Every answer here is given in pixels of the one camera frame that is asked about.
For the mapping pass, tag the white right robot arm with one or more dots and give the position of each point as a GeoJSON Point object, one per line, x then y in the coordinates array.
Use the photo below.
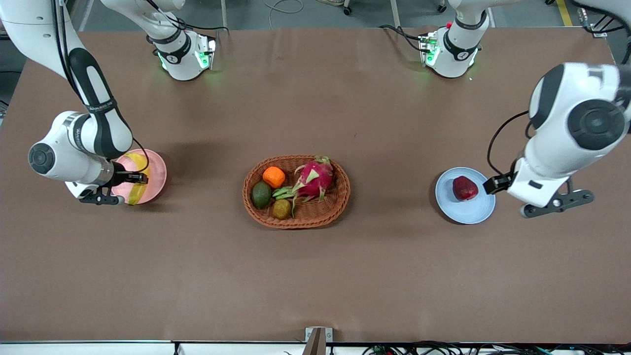
{"type": "Point", "coordinates": [93, 103]}

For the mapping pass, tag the grey metal camera post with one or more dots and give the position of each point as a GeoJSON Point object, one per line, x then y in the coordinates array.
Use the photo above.
{"type": "Point", "coordinates": [318, 340]}

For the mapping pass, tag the orange tangerine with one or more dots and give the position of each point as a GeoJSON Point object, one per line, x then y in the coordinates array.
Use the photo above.
{"type": "Point", "coordinates": [273, 177]}

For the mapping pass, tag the pink plate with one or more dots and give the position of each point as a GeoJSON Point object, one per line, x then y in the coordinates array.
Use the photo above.
{"type": "Point", "coordinates": [157, 172]}

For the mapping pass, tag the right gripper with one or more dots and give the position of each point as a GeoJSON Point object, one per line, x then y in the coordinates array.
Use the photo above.
{"type": "Point", "coordinates": [121, 175]}

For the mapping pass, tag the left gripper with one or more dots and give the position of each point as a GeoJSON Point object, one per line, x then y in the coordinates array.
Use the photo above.
{"type": "Point", "coordinates": [499, 183]}

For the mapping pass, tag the pink dragon fruit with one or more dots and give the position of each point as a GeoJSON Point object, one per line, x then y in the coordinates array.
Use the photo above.
{"type": "Point", "coordinates": [313, 178]}

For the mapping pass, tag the yellow banana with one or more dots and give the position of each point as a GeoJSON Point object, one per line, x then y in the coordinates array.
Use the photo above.
{"type": "Point", "coordinates": [135, 195]}

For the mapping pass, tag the green avocado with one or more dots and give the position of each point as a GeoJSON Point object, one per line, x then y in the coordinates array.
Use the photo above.
{"type": "Point", "coordinates": [261, 195]}

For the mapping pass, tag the brown kiwi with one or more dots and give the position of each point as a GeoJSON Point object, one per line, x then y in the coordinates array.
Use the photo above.
{"type": "Point", "coordinates": [281, 209]}

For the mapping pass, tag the red apple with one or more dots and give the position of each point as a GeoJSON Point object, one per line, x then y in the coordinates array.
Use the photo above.
{"type": "Point", "coordinates": [465, 188]}

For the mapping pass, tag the brown wicker basket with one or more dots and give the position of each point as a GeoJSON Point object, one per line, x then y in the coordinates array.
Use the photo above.
{"type": "Point", "coordinates": [315, 217]}

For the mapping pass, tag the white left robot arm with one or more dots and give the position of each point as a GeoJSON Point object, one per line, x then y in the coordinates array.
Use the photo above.
{"type": "Point", "coordinates": [567, 98]}

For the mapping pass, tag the blue plate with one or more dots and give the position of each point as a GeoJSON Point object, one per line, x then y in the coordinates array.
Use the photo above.
{"type": "Point", "coordinates": [463, 212]}

